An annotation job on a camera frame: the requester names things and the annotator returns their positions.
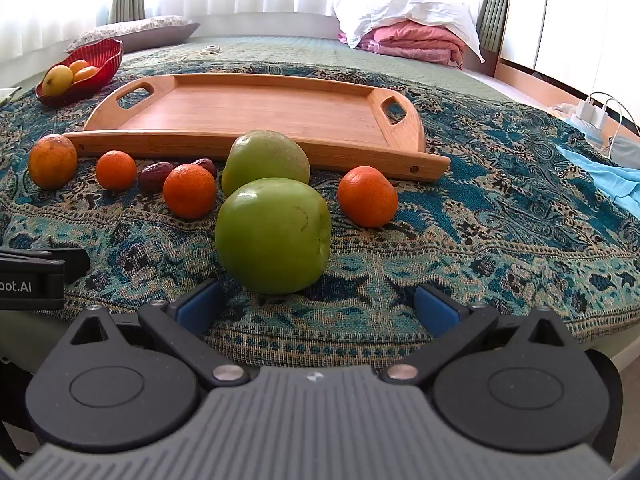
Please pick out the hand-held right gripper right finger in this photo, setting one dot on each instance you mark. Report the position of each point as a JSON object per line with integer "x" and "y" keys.
{"x": 436, "y": 310}

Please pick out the white wardrobe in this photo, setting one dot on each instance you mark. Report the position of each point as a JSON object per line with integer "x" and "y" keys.
{"x": 565, "y": 10}

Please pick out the yellow mango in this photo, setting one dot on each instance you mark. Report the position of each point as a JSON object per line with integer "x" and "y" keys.
{"x": 56, "y": 80}

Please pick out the pink folded blankets with pillow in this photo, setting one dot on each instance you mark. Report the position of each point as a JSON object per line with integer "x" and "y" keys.
{"x": 400, "y": 5}

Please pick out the wooden tray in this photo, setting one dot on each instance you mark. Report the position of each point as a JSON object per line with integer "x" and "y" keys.
{"x": 250, "y": 110}

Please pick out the pink folded blanket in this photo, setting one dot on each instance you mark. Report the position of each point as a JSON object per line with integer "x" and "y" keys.
{"x": 420, "y": 42}

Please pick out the floral pillow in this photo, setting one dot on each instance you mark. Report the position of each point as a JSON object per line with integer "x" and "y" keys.
{"x": 135, "y": 30}

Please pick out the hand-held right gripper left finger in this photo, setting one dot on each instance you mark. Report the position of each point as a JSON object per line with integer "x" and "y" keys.
{"x": 200, "y": 307}

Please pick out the teal paisley blanket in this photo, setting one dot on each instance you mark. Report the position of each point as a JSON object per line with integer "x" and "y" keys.
{"x": 450, "y": 235}

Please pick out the large orange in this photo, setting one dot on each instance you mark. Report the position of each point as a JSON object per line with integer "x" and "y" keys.
{"x": 52, "y": 161}

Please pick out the red date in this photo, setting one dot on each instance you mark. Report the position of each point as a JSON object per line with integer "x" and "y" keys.
{"x": 155, "y": 176}
{"x": 206, "y": 165}

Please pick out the red glass bowl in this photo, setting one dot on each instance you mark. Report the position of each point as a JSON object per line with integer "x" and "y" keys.
{"x": 107, "y": 60}

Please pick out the blue cloth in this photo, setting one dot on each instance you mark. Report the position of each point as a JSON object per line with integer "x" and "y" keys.
{"x": 605, "y": 175}

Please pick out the mandarin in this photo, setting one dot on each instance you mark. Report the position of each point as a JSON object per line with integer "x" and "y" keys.
{"x": 367, "y": 196}
{"x": 189, "y": 191}
{"x": 116, "y": 170}

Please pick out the wooden bed frame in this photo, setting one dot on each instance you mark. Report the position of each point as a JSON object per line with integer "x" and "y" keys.
{"x": 535, "y": 85}

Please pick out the green bedspread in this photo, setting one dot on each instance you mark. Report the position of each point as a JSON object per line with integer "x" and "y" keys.
{"x": 300, "y": 50}

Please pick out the pale green apple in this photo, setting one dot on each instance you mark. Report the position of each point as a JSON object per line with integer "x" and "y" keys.
{"x": 265, "y": 155}

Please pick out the grey cloth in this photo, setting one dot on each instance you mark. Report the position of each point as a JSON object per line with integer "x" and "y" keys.
{"x": 627, "y": 152}

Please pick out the orange persimmon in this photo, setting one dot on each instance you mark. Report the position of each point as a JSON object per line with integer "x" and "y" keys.
{"x": 78, "y": 65}
{"x": 86, "y": 75}

